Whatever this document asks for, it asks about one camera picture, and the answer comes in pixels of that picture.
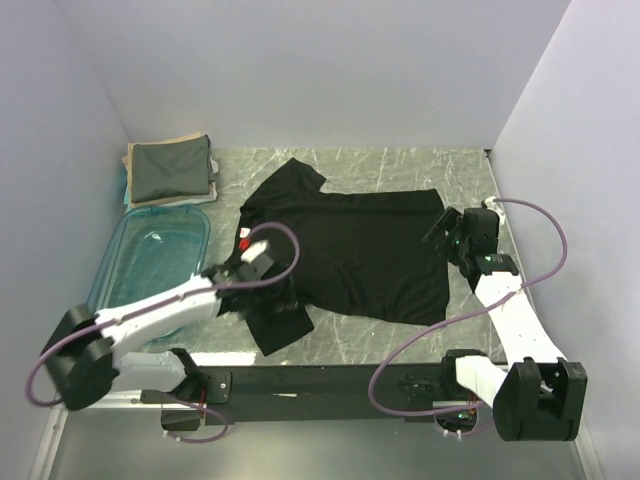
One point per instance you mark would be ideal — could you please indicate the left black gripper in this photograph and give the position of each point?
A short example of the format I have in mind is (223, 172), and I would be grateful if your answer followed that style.
(281, 299)

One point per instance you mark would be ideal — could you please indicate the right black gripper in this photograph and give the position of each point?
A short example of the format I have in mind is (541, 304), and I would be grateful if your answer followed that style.
(445, 222)

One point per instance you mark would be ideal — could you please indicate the black t-shirt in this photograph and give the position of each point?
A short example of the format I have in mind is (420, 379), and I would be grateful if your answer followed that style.
(361, 254)

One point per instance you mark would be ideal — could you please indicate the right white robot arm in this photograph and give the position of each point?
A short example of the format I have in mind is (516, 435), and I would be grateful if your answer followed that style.
(539, 395)

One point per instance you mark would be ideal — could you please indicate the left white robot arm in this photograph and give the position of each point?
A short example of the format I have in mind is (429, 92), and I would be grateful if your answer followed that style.
(91, 354)

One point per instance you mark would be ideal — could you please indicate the black base beam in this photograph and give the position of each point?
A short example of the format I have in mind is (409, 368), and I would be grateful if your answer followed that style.
(236, 394)

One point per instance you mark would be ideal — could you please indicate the teal plastic bin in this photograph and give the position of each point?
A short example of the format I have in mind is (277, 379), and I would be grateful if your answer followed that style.
(152, 249)

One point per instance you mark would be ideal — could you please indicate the folded grey t-shirt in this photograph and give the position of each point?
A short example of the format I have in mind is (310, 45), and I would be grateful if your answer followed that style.
(170, 167)

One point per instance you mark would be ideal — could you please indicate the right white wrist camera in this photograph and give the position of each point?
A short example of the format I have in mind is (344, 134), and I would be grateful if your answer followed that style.
(492, 203)

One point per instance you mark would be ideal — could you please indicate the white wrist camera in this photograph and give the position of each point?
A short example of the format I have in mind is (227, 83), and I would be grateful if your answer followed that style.
(255, 250)
(492, 203)

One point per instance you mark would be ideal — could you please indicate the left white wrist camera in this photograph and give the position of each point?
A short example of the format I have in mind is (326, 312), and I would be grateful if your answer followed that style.
(255, 250)

